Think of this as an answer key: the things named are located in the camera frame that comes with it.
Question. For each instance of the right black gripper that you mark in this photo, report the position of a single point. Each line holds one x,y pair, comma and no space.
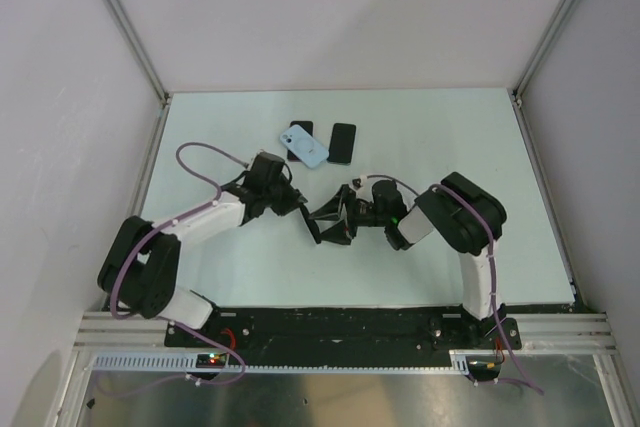
332,210

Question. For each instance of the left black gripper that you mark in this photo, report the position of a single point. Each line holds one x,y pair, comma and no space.
291,201

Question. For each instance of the black smartphone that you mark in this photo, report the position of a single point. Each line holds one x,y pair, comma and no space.
342,143

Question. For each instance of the black phone case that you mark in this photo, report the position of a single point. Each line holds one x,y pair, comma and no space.
313,229

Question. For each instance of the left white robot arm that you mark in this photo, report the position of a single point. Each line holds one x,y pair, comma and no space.
140,272

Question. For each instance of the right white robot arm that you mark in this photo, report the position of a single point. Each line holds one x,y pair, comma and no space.
468,218

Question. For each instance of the light blue phone case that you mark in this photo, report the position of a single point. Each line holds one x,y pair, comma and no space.
304,146

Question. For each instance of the dark phone under blue case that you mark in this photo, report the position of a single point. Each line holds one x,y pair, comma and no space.
308,127

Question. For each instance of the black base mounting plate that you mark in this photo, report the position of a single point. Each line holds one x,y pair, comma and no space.
349,337

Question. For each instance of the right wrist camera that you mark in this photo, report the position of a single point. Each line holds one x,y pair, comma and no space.
362,184

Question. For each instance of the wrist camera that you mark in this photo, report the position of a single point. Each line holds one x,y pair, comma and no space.
264,172
362,184

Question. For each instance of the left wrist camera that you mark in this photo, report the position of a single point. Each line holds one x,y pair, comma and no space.
264,172

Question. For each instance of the aluminium front rail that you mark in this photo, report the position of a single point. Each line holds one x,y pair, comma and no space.
540,333

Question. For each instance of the left aluminium frame post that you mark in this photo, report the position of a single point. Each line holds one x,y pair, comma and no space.
117,11

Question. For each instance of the aluminium frame post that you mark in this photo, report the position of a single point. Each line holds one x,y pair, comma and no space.
556,24
117,11

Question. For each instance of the right aluminium frame post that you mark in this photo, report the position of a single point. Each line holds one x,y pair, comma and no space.
556,24

